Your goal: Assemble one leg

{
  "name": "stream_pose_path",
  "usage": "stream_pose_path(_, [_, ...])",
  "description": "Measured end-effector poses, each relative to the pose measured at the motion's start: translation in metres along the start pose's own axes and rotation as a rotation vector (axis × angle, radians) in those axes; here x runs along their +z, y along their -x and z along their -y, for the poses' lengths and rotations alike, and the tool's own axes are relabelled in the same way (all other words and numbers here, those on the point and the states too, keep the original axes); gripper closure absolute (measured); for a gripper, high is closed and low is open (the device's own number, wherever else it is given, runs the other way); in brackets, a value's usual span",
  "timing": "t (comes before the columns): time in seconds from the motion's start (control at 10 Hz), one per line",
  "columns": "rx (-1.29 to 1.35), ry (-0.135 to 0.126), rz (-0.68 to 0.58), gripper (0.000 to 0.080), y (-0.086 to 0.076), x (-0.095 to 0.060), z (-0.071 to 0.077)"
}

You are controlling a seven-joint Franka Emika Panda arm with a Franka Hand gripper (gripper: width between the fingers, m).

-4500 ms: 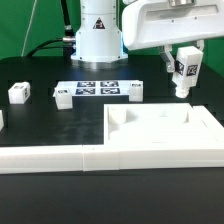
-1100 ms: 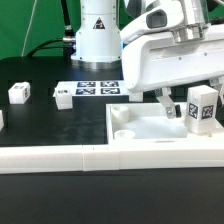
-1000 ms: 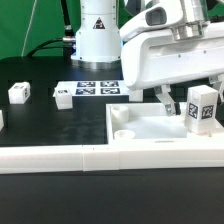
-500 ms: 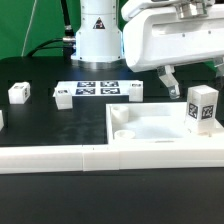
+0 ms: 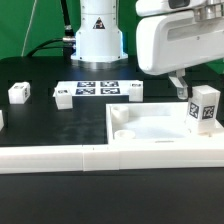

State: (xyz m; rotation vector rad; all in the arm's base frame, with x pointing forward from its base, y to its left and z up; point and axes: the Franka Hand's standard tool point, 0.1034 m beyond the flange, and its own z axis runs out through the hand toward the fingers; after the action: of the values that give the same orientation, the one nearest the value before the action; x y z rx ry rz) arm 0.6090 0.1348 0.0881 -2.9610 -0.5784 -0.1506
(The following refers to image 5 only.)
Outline black cables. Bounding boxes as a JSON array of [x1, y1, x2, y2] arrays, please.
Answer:
[[24, 0, 78, 58]]

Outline white square tabletop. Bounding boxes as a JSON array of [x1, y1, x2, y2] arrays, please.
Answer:
[[106, 102, 224, 145]]

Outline white U-shaped fence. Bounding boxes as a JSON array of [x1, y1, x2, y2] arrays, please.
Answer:
[[0, 137, 224, 174]]

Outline fiducial tag sheet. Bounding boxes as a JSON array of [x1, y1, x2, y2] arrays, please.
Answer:
[[53, 80, 140, 97]]

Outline white block left edge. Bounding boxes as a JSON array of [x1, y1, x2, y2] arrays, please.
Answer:
[[0, 110, 4, 131]]

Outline white cable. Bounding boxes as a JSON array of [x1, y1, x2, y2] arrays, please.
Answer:
[[20, 0, 38, 58]]

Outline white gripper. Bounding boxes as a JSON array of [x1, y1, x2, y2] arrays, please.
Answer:
[[136, 10, 224, 100]]

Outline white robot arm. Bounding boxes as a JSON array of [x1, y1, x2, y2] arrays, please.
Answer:
[[71, 0, 224, 99]]

